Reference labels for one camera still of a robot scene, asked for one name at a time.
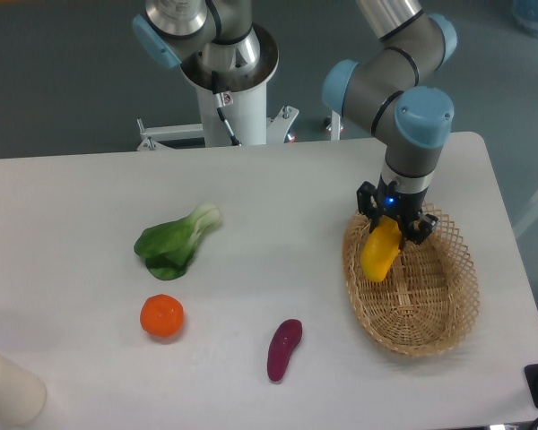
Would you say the blue object in background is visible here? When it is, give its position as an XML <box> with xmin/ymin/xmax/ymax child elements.
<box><xmin>512</xmin><ymin>0</ymin><xmax>538</xmax><ymax>38</ymax></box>

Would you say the woven wicker basket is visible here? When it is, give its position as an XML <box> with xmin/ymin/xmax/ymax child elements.
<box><xmin>342</xmin><ymin>202</ymin><xmax>480</xmax><ymax>357</ymax></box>

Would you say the cream cylindrical bottle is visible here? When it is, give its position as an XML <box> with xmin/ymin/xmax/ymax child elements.
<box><xmin>0</xmin><ymin>354</ymin><xmax>47</xmax><ymax>427</ymax></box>

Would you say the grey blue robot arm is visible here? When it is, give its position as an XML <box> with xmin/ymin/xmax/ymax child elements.
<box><xmin>132</xmin><ymin>1</ymin><xmax>457</xmax><ymax>244</ymax></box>

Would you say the purple sweet potato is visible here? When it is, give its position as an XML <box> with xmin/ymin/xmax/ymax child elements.
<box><xmin>266</xmin><ymin>319</ymin><xmax>303</xmax><ymax>383</ymax></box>

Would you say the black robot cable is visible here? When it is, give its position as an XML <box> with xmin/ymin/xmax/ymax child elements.
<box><xmin>211</xmin><ymin>71</ymin><xmax>243</xmax><ymax>147</ymax></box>

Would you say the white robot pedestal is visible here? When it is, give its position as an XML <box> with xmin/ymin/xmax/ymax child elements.
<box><xmin>137</xmin><ymin>24</ymin><xmax>299</xmax><ymax>151</ymax></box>

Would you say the green bok choy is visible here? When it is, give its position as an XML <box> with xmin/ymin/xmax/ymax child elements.
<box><xmin>134</xmin><ymin>202</ymin><xmax>221</xmax><ymax>281</ymax></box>

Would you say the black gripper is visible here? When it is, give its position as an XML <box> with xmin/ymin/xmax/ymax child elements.
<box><xmin>356</xmin><ymin>181</ymin><xmax>438</xmax><ymax>250</ymax></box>

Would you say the yellow mango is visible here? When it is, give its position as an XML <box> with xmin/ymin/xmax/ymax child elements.
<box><xmin>360</xmin><ymin>217</ymin><xmax>402</xmax><ymax>282</ymax></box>

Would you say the orange tangerine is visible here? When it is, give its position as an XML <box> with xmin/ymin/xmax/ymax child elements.
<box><xmin>139</xmin><ymin>294</ymin><xmax>185</xmax><ymax>338</ymax></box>

